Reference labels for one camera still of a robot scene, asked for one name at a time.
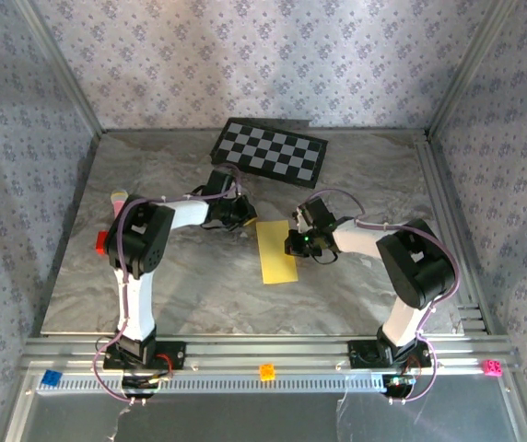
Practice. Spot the orange toy brick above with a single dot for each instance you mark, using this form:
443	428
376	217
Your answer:
267	372

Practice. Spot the blue toy brick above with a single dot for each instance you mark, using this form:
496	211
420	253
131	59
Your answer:
51	377

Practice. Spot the yellow paper sheet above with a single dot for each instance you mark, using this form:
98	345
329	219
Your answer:
277	262

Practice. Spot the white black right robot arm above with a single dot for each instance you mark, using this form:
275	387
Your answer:
401	322

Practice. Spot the long aluminium frame rail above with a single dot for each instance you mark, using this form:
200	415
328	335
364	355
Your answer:
245	352

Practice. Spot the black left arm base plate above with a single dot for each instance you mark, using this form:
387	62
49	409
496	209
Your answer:
176	357

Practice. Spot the small green circuit board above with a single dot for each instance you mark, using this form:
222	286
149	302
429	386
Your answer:
139	384
399	383

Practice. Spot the grooved aluminium table rail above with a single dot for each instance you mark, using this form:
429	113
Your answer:
438	184

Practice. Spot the pink toy brick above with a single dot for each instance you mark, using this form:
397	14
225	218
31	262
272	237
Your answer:
493	368

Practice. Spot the red toy brick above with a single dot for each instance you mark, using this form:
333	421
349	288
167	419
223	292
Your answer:
101	243

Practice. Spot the aluminium corner post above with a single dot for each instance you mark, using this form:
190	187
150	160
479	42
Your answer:
63	69
468	69

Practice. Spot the pink toy microphone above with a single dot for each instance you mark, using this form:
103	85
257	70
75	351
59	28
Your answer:
118	200

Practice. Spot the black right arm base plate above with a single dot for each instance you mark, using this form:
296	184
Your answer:
360	357

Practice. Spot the grey metal tray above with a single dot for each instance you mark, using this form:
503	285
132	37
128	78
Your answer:
245	419

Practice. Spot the black grey checkerboard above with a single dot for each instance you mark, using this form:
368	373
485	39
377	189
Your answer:
268	152

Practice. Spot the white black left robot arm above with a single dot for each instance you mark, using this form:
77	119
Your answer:
137	308

